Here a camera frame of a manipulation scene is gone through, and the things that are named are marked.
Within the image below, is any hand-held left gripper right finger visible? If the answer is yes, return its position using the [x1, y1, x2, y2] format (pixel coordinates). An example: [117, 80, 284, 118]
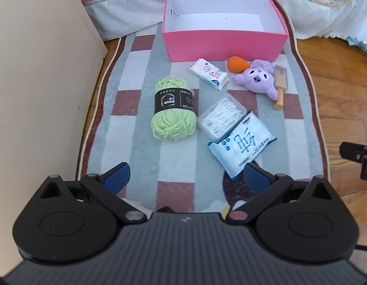
[226, 162, 338, 223]

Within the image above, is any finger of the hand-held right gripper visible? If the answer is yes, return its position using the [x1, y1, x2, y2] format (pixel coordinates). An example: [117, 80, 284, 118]
[339, 141, 367, 181]

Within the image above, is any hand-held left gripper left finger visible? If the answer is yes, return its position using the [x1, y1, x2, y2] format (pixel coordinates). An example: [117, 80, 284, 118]
[32, 162, 147, 223]

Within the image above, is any blue wet wipes pack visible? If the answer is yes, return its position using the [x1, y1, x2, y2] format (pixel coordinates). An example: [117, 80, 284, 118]
[208, 110, 277, 180]

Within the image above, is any clear floss pick box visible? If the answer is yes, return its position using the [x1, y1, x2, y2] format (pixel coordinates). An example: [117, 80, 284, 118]
[197, 93, 247, 141]

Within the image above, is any green yarn ball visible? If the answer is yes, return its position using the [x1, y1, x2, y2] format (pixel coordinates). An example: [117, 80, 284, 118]
[151, 76, 197, 141]

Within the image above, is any purple plush toy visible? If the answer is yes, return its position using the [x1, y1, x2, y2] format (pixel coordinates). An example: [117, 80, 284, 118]
[232, 59, 278, 101]

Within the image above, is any small white tissue packet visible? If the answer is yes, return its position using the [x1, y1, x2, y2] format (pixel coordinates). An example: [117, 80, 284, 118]
[189, 58, 231, 91]

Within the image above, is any pink cardboard box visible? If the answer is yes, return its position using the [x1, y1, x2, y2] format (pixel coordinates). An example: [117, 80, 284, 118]
[162, 0, 289, 62]

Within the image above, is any checkered rug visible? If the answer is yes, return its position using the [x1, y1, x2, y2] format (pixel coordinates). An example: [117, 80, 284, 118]
[75, 31, 331, 214]

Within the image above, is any orange makeup sponge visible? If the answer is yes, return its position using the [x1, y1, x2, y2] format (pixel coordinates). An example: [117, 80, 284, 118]
[227, 56, 250, 73]

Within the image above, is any cream cabinet panel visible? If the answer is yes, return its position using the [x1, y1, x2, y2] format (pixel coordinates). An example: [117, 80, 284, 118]
[0, 0, 108, 276]

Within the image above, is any white bed skirt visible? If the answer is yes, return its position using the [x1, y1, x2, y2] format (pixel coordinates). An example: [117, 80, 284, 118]
[84, 0, 367, 40]

